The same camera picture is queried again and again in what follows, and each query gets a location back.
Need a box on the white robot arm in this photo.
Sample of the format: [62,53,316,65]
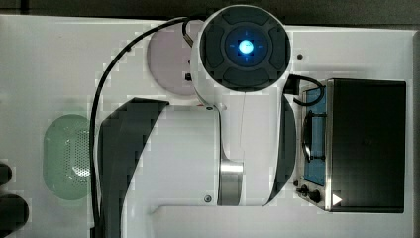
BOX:
[91,5,296,238]

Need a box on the green perforated strainer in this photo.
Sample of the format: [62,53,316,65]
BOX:
[43,114,90,200]

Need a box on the black cylinder near strainer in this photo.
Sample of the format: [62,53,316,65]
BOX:
[0,163,13,185]

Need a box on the lilac round plate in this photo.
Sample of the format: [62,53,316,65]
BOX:
[147,23,194,96]

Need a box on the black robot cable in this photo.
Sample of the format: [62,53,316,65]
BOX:
[88,16,199,230]

